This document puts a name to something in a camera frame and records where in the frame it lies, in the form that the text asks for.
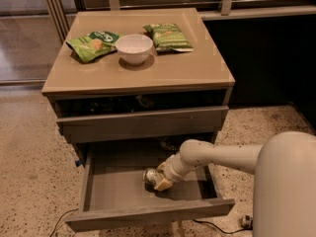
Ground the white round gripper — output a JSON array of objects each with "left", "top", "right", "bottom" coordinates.
[{"left": 154, "top": 154, "right": 187, "bottom": 192}]

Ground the silver green 7up can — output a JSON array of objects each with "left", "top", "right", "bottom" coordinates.
[{"left": 143, "top": 168, "right": 162, "bottom": 188}]

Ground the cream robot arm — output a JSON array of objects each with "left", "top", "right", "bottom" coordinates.
[{"left": 154, "top": 131, "right": 316, "bottom": 237}]

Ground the open grey middle drawer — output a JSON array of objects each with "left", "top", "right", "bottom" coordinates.
[{"left": 65, "top": 139, "right": 235, "bottom": 232}]

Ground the grey top drawer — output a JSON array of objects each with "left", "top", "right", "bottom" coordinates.
[{"left": 57, "top": 106, "right": 228, "bottom": 144}]

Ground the grey wooden drawer cabinet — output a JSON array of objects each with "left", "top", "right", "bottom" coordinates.
[{"left": 40, "top": 7, "right": 236, "bottom": 233}]

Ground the dark bottle inside cabinet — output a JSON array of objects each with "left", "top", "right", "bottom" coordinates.
[{"left": 159, "top": 137, "right": 179, "bottom": 151}]

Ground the black power strip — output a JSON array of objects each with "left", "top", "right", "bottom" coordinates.
[{"left": 240, "top": 215, "right": 253, "bottom": 230}]

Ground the white ceramic bowl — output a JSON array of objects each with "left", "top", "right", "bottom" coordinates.
[{"left": 116, "top": 35, "right": 153, "bottom": 65}]

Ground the right green chip bag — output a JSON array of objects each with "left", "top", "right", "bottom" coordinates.
[{"left": 143, "top": 23, "right": 194, "bottom": 52}]

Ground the green chip bag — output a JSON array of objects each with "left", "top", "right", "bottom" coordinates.
[
  {"left": 66, "top": 31, "right": 119, "bottom": 63},
  {"left": 143, "top": 23, "right": 194, "bottom": 52}
]

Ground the left green chip bag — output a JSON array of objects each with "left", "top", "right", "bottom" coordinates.
[{"left": 66, "top": 31, "right": 119, "bottom": 63}]

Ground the black cable right floor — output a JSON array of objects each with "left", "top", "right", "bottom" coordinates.
[{"left": 192, "top": 218, "right": 248, "bottom": 235}]

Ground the black cable floor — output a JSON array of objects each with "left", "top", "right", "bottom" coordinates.
[
  {"left": 192, "top": 218, "right": 248, "bottom": 235},
  {"left": 48, "top": 207, "right": 79, "bottom": 237}
]

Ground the black cable left floor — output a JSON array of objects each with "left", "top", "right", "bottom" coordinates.
[{"left": 48, "top": 207, "right": 79, "bottom": 237}]

